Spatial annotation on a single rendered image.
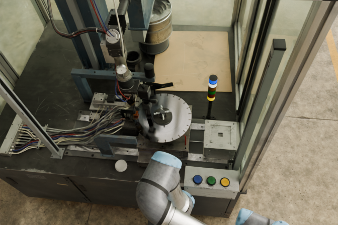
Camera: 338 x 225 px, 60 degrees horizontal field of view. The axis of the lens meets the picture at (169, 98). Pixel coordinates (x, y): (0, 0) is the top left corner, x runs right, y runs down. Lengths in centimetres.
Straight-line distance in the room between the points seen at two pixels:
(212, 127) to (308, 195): 122
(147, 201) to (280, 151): 186
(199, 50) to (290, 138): 117
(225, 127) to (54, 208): 158
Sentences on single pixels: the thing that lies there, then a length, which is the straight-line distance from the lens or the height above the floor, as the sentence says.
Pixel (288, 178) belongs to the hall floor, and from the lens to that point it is 269.
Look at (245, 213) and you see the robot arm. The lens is 121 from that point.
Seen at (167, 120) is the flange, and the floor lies 96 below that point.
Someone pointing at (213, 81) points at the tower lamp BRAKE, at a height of 115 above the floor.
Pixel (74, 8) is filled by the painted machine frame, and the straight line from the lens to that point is 186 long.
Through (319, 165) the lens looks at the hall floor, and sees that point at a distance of 282.
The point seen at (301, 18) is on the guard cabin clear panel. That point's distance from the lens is 89.
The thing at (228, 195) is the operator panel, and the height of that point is 80.
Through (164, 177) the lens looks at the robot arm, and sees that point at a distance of 109.
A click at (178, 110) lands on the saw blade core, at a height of 95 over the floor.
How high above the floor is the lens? 240
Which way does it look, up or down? 55 degrees down
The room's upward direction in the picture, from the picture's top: 5 degrees counter-clockwise
